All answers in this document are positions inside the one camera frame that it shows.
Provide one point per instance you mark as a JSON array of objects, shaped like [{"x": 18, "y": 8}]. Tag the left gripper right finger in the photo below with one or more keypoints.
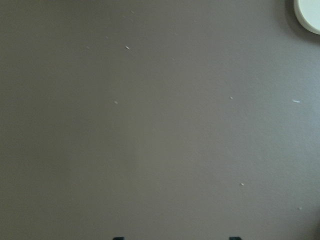
[{"x": 234, "y": 238}]

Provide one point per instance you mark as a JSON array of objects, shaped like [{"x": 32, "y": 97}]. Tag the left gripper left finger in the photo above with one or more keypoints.
[{"x": 119, "y": 238}]

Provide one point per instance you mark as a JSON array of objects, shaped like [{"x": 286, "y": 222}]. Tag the cream rabbit tray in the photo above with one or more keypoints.
[{"x": 307, "y": 13}]

